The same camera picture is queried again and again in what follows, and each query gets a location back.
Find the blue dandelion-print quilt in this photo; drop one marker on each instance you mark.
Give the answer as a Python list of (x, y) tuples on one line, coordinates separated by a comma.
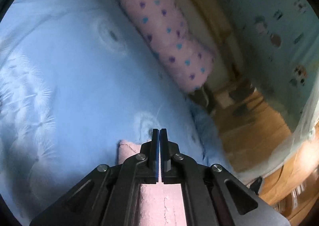
[(74, 78)]

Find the dark patterned cloth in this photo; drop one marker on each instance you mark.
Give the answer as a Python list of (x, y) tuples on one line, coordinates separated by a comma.
[(200, 98)]

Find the wooden cabinet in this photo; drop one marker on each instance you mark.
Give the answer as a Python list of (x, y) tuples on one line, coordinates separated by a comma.
[(299, 181)]

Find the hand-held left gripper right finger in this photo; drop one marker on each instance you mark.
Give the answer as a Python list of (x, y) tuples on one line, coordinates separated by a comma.
[(163, 146)]

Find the pale mosquito net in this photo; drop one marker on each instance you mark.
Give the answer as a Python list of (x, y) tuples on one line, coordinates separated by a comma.
[(299, 136)]

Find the pink heart-print pillow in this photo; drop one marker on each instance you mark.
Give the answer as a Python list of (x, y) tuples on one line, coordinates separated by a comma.
[(169, 41)]

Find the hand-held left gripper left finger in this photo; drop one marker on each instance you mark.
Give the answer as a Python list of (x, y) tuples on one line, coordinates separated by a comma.
[(155, 146)]

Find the pink knitted cardigan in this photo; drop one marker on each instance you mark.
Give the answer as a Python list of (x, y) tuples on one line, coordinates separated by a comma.
[(159, 206)]

